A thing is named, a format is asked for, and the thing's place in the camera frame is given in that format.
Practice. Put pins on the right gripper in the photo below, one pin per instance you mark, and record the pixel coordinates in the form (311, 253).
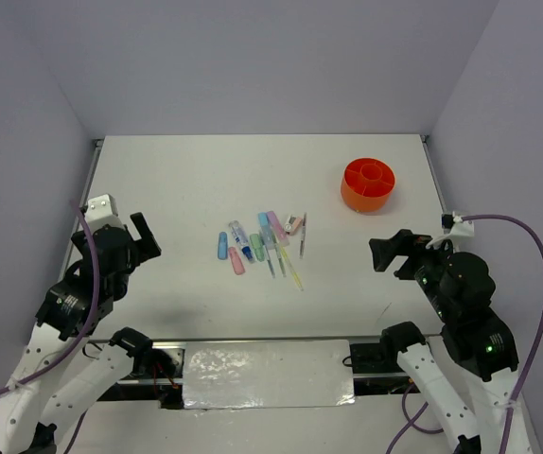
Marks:
(405, 241)

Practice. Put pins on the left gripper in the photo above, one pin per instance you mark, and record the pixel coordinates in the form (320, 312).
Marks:
(146, 248)

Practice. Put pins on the small blue highlighter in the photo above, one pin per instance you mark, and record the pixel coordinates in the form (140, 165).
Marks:
(222, 246)

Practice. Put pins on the grey pink pen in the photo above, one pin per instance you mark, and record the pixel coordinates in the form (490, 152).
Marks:
(303, 236)

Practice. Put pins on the yellow gel pen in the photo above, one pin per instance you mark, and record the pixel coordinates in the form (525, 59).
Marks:
(292, 270)

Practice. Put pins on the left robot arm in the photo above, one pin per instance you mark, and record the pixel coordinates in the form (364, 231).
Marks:
(36, 408)

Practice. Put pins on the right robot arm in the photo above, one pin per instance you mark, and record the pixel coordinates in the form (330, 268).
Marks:
(459, 289)

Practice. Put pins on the orange round divided container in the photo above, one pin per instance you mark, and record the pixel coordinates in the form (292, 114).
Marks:
(367, 184)

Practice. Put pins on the small pink highlighter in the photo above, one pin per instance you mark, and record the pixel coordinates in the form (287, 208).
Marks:
(236, 261)

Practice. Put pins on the small green highlighter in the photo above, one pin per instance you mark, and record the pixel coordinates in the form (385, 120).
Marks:
(257, 246)

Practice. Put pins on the light blue highlighter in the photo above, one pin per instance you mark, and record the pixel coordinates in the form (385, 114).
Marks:
(266, 231)

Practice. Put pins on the pink purple highlighter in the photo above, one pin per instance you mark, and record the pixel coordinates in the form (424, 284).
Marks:
(277, 228)

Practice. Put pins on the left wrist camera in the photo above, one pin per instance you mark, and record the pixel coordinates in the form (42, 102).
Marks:
(102, 211)

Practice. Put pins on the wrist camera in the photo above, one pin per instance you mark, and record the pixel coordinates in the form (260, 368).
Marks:
(102, 211)
(456, 230)

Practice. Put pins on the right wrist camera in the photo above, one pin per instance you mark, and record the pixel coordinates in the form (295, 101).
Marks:
(456, 230)

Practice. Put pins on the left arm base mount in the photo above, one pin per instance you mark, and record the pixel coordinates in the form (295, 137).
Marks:
(162, 383)

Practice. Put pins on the reflective silver base plate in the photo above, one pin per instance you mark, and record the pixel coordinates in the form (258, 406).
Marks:
(267, 375)

